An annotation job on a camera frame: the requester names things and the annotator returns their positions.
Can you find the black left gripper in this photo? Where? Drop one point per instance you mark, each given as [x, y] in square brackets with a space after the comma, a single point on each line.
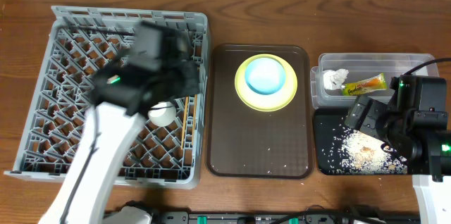
[192, 77]

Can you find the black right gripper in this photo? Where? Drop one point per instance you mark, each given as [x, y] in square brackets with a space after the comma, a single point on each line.
[373, 110]

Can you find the white plastic cup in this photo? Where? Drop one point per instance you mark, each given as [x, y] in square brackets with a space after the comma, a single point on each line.
[162, 114]

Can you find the yellow orange snack wrapper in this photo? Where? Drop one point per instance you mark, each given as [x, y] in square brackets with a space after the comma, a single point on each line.
[372, 84]

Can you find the white tissue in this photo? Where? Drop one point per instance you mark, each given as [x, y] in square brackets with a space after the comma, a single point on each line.
[334, 79]

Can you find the light blue plastic bowl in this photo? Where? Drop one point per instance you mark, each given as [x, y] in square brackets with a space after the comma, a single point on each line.
[265, 76]

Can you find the yellow plastic plate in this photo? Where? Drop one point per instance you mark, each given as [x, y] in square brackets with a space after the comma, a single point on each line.
[266, 103]

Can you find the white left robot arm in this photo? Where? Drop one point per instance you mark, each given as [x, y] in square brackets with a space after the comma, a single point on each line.
[112, 124]

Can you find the clear plastic bin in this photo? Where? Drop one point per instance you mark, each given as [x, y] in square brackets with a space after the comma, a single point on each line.
[361, 66]

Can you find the grey plastic dish rack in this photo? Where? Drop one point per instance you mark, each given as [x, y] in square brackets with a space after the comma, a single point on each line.
[81, 41]

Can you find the scattered rice food scraps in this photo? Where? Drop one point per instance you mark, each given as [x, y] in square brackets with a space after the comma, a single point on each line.
[351, 152]

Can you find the black plastic tray bin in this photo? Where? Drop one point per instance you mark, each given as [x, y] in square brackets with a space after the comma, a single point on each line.
[324, 120]

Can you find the brown serving tray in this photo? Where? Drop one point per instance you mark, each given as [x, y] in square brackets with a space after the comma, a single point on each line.
[247, 143]

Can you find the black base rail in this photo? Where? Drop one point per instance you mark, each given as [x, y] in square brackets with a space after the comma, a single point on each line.
[138, 212]

